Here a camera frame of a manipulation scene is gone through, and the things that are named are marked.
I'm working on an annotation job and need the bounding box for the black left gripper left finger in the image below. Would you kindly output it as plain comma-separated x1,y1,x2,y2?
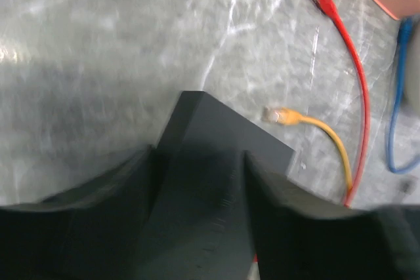
1,147,155,279

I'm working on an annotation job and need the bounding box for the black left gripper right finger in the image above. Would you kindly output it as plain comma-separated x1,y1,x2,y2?
244,154,419,279

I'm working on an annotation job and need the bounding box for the black network switch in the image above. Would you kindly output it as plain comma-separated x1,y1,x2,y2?
135,91,294,279

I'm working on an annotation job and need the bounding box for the yellow ethernet cable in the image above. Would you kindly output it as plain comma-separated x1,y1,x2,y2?
261,106,354,192

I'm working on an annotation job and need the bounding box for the blue ethernet cable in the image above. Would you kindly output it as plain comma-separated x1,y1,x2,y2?
388,17,420,174

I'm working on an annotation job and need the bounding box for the red ethernet cable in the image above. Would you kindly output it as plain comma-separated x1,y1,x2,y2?
252,0,371,264

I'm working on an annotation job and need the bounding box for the white floral round plate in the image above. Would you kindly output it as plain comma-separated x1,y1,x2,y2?
404,19,420,115

